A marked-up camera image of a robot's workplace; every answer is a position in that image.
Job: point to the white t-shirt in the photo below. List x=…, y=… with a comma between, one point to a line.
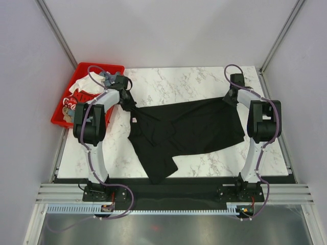
x=86, y=84

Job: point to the red coca-cola t-shirt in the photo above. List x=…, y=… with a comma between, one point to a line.
x=77, y=97

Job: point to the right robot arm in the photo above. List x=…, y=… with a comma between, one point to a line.
x=264, y=123

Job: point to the beige garment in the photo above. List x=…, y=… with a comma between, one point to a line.
x=68, y=115

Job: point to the grey-blue t-shirt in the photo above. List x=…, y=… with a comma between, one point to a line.
x=109, y=78

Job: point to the left aluminium frame post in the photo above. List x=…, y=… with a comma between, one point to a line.
x=56, y=31

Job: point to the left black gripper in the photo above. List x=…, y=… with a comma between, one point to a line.
x=129, y=107

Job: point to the aluminium frame post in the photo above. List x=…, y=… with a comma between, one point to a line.
x=56, y=31
x=282, y=34

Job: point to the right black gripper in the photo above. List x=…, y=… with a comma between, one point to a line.
x=227, y=99

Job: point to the red plastic bin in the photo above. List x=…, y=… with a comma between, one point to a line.
x=81, y=71

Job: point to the black t-shirt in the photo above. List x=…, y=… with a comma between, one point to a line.
x=159, y=133

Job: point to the right aluminium frame post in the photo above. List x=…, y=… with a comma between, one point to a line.
x=282, y=34

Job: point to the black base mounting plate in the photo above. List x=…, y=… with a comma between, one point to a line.
x=174, y=193

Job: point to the white slotted cable duct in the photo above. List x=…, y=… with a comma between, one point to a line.
x=98, y=209

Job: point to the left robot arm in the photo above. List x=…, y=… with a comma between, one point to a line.
x=90, y=124

